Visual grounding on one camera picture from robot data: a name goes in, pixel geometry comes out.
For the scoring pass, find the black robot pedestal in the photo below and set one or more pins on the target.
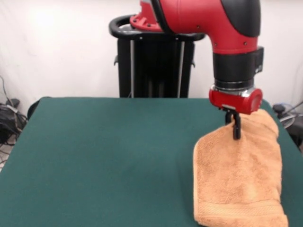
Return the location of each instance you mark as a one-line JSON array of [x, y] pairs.
[[154, 71]]

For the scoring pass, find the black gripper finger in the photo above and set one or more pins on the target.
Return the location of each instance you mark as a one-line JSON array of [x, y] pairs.
[[228, 117], [237, 127]]

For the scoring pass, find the black floor equipment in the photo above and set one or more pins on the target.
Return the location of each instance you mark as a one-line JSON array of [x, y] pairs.
[[297, 134]]

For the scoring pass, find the grey round pedestal foot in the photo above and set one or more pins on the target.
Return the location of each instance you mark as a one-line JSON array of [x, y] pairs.
[[287, 120]]

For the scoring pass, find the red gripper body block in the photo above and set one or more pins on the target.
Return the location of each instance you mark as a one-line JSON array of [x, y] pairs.
[[234, 101]]

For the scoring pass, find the dark green table cloth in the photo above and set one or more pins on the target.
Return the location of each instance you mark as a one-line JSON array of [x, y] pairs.
[[94, 165]]

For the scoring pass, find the orange terry towel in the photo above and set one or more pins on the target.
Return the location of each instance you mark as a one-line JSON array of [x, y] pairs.
[[236, 177]]

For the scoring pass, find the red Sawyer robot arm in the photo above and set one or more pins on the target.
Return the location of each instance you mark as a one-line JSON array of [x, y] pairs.
[[201, 16]]

